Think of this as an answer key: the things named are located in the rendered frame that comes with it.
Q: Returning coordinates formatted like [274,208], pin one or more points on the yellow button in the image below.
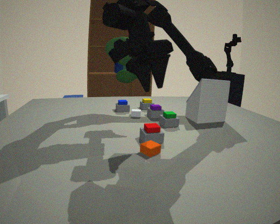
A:
[145,103]

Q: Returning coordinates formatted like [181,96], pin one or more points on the blue button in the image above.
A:
[122,106]

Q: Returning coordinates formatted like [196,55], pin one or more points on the green button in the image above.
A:
[169,119]

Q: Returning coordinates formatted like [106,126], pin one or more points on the orange block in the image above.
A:
[150,148]

